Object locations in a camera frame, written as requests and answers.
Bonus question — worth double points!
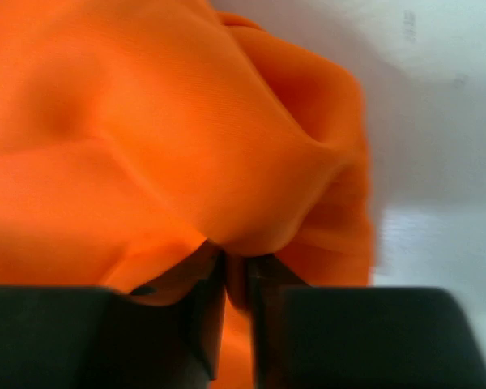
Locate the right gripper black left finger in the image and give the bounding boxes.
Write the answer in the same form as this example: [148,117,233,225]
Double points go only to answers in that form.
[0,244,225,388]

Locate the orange jacket with pink lining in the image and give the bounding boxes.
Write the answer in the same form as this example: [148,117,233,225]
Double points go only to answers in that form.
[0,1,373,388]

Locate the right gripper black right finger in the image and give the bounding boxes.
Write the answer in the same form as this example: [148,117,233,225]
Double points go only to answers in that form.
[246,255,486,388]

